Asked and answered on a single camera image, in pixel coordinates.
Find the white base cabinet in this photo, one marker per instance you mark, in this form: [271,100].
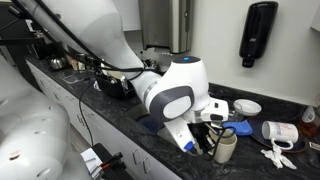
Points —
[110,136]

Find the white printed mug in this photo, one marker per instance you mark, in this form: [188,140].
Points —
[283,131]

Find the large dark blue plate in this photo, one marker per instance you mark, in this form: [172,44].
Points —
[256,133]

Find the clear drinking glass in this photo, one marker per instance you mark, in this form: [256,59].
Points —
[236,113]

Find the dark blue plate copper rim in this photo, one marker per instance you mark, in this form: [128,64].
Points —
[150,122]

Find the blue sponge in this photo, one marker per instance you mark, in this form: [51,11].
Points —
[241,127]

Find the white bowl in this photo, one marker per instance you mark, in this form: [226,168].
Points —
[248,106]

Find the stainless paper towel dispenser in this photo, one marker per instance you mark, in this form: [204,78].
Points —
[166,23]

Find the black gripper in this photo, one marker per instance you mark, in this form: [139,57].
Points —
[201,133]

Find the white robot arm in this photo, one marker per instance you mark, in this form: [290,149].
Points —
[180,83]

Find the crumpled white paper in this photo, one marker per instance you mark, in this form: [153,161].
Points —
[275,156]

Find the black soap dispenser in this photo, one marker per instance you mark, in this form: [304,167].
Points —
[258,30]

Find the beige mug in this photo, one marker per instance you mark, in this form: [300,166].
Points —
[226,150]

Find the white paper sheet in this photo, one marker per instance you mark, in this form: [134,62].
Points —
[89,161]

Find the blue cloth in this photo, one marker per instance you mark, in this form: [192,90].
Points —
[166,131]

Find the black box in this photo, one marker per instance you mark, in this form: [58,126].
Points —
[115,171]

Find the black plastic caddy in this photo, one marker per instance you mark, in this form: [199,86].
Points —
[111,86]

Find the clear bottle amber liquid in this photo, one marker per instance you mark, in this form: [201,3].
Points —
[308,115]

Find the small white card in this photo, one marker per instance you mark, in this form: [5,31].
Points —
[314,146]

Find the silver kettle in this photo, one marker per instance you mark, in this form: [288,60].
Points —
[58,63]

